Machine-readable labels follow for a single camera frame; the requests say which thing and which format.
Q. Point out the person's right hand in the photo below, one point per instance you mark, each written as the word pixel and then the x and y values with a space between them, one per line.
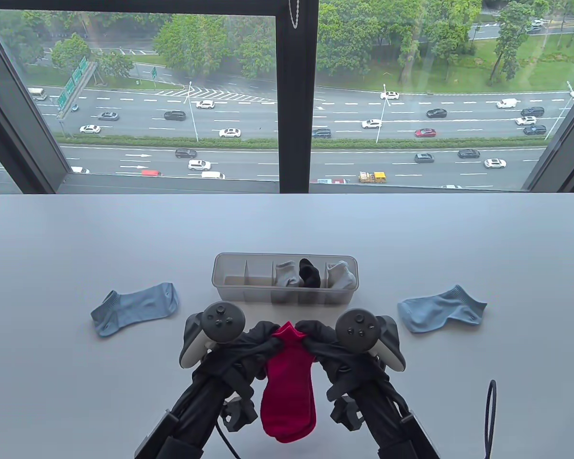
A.
pixel 344 368

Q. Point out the person's left hand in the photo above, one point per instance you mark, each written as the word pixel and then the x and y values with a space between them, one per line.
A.
pixel 248 354

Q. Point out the white sock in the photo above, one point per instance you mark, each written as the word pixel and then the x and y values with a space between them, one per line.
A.
pixel 348 282
pixel 335 267

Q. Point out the black sock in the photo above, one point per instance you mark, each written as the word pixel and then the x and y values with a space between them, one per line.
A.
pixel 307 267
pixel 313 281

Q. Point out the light blue sock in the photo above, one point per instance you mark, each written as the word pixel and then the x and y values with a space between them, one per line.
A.
pixel 134 306
pixel 440 311

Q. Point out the person's right forearm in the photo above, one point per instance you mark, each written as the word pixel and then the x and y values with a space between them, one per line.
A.
pixel 382 423

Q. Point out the person's left forearm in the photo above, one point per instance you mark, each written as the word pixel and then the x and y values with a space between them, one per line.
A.
pixel 196 420

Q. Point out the grey handheld controller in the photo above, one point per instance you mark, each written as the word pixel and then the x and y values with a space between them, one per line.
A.
pixel 358 330
pixel 222 322

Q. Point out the clear plastic divided organizer box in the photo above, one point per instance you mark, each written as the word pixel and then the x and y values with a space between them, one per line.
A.
pixel 244 294

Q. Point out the black box with white label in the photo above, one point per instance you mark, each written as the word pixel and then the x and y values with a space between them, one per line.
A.
pixel 153 437
pixel 418 437

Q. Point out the green road sign gantry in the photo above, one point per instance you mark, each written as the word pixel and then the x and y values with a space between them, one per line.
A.
pixel 69 88

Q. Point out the dark window frame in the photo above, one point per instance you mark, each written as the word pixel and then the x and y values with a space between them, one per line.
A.
pixel 294 119

